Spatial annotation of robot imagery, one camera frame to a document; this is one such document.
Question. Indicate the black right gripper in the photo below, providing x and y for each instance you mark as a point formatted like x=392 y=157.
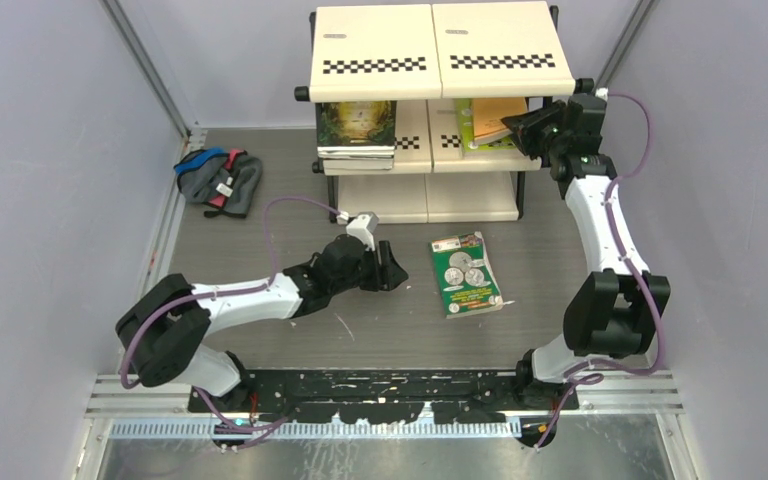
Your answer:
x=525 y=126

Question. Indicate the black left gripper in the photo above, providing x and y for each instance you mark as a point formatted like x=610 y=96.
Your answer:
x=396 y=275

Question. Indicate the orange Huckleberry Finn book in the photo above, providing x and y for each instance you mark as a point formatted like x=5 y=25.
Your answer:
x=487 y=115

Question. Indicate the lime green cartoon book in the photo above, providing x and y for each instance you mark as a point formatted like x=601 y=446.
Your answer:
x=464 y=121

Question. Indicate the dark green cartoon book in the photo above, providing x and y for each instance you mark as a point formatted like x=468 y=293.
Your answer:
x=465 y=277

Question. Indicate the green Alice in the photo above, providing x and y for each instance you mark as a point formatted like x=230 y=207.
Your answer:
x=368 y=125

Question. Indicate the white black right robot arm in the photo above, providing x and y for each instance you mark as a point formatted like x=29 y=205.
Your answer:
x=617 y=311

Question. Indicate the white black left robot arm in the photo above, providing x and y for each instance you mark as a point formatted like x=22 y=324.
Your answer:
x=163 y=333

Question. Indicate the cream three-tier shelf rack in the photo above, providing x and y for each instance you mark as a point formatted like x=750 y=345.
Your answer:
x=423 y=57

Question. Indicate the grey blue red cloth bag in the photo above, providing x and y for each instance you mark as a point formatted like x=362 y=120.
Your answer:
x=224 y=182

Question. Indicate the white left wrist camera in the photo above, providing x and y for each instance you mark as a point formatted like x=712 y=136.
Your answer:
x=360 y=226

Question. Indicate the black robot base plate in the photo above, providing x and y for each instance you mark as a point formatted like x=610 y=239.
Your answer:
x=379 y=396

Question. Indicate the aluminium frame rail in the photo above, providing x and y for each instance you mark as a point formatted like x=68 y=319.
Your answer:
x=165 y=232

